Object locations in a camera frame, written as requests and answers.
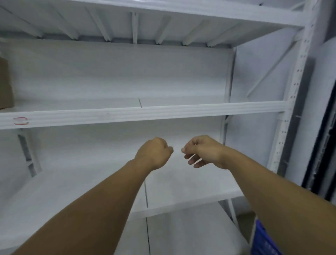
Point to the white standing air conditioner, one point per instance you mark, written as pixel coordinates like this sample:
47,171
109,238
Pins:
315,118

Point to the white metal shelf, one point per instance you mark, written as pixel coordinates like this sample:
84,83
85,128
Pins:
157,113

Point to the person's right forearm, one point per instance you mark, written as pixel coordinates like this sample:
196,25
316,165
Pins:
283,210

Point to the person's left hand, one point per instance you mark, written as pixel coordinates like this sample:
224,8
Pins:
155,153

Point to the person's right hand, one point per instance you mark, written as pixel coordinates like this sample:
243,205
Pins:
207,151

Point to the person's left forearm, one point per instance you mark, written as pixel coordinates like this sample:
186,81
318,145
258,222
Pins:
86,218

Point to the blue plastic crate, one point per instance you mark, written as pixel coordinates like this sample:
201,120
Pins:
263,241

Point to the brown parcel marked 7936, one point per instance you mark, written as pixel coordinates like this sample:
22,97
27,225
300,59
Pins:
5,86

